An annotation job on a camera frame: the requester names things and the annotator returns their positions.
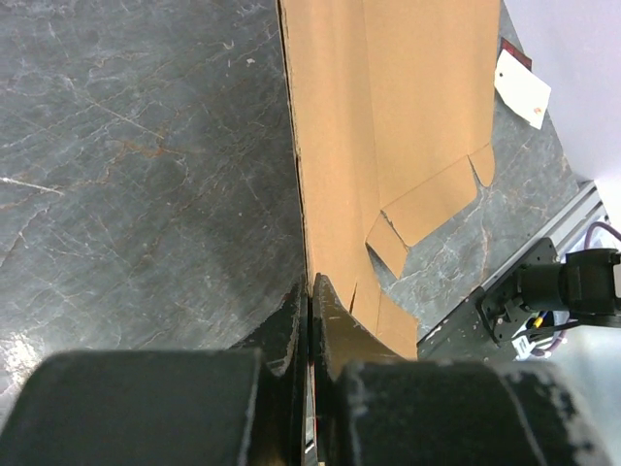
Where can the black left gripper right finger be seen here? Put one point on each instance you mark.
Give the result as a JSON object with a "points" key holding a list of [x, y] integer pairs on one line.
{"points": [[373, 407]]}

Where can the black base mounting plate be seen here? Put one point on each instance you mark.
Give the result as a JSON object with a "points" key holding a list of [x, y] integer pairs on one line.
{"points": [[460, 335]]}

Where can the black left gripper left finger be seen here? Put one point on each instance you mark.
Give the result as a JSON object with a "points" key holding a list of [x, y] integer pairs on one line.
{"points": [[239, 406]]}

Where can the brown cardboard box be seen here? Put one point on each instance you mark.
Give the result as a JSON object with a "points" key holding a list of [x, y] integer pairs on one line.
{"points": [[392, 108]]}

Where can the dark red small packet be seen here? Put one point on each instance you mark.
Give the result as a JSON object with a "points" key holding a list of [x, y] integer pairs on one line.
{"points": [[518, 54]]}

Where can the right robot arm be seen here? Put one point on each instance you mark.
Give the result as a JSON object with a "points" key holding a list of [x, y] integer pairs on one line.
{"points": [[539, 295]]}

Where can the white paper tag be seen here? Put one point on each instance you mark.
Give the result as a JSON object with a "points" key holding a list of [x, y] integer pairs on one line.
{"points": [[522, 91]]}

